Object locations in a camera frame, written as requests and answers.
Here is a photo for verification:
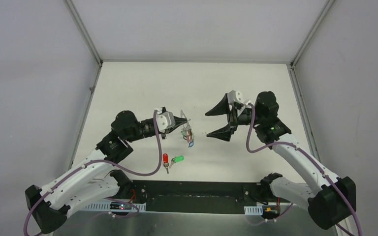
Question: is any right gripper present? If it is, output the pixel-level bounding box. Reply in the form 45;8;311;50
205;94;263;142

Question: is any metal keyring plate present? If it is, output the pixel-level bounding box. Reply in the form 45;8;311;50
180;110;194;148

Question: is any green tag key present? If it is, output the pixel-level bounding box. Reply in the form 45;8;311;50
169;155;185;168

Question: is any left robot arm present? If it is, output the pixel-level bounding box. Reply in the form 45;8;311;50
23;107;189;236

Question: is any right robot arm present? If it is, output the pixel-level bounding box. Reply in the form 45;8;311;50
206;90;356;230

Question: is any red tag key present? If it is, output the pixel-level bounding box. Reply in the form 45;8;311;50
162;153;169;174

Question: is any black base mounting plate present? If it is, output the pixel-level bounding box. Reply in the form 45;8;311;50
113;180;278;214

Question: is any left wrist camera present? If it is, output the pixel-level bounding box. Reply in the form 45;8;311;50
154;109;175;133

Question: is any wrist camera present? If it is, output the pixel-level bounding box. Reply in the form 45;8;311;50
227;90;244;106
154;109;175;133

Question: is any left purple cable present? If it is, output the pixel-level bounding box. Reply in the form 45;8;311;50
23;110;163;236

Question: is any purple cable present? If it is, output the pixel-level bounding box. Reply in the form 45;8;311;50
23;110;163;236
246;103;363;236

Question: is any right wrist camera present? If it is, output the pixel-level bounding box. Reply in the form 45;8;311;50
227;90;244;106

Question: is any aluminium front rail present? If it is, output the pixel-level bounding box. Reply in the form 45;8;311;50
49;178;344;207

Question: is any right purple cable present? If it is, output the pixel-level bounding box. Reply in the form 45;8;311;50
246;103;363;236

